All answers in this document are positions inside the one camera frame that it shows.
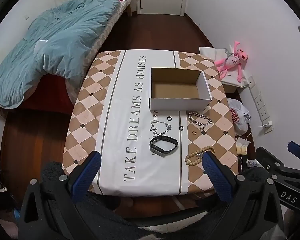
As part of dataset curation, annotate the wooden bead bracelet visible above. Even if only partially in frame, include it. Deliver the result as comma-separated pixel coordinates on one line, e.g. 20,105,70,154
185,147,216,167

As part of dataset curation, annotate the thick silver chain necklace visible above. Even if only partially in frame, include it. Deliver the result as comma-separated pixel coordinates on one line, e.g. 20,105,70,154
188,111,212,131

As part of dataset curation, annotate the black fitness band watch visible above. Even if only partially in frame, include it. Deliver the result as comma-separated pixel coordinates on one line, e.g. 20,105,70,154
149,135,179,157

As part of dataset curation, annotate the thin silver pendant necklace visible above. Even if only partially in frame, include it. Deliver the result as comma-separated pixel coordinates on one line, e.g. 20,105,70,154
150,120,172,137

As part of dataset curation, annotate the white plastic bag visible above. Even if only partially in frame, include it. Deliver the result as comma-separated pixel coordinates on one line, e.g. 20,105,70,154
227,99,251,136

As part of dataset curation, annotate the checkered printed tablecloth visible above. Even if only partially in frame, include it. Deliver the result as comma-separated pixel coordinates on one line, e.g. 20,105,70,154
62,50,238,196

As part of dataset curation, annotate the white cardboard box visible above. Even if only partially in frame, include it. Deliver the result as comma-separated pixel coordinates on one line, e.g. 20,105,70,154
148,68,212,111

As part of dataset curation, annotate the bed with patterned mattress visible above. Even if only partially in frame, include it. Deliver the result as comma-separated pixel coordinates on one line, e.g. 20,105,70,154
0,0,134,111

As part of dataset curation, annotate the pink panther plush toy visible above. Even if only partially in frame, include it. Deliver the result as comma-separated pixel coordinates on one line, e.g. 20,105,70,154
214,41,248,82

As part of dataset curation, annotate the teal blue duvet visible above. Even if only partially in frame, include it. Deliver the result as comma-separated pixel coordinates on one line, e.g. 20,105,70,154
0,0,134,109

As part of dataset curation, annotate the white wall socket strip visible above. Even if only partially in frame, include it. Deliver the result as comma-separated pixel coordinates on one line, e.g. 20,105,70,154
248,76,273,134

